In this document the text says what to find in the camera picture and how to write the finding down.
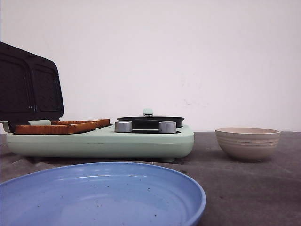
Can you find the white bread slice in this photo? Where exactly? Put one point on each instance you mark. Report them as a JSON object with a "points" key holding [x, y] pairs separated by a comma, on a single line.
{"points": [[55, 129], [99, 122]]}

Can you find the beige ribbed bowl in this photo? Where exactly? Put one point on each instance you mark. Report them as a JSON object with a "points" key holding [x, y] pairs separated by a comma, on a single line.
{"points": [[248, 144]]}

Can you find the breakfast maker hinged lid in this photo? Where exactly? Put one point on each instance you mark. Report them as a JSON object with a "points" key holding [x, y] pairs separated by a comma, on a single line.
{"points": [[30, 88]]}

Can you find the mint green breakfast maker base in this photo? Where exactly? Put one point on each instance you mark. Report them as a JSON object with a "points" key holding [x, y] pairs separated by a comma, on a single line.
{"points": [[106, 143]]}

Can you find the black round frying pan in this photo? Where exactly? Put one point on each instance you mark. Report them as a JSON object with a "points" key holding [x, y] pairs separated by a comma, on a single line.
{"points": [[149, 121]]}

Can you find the right silver control knob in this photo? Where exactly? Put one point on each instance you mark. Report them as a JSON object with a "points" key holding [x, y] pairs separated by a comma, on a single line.
{"points": [[167, 127]]}

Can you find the silver control knob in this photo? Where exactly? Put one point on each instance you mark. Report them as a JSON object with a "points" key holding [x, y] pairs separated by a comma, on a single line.
{"points": [[167, 127], [123, 127]]}

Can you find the left silver control knob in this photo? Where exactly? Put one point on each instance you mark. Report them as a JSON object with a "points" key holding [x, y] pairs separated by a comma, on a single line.
{"points": [[123, 127]]}

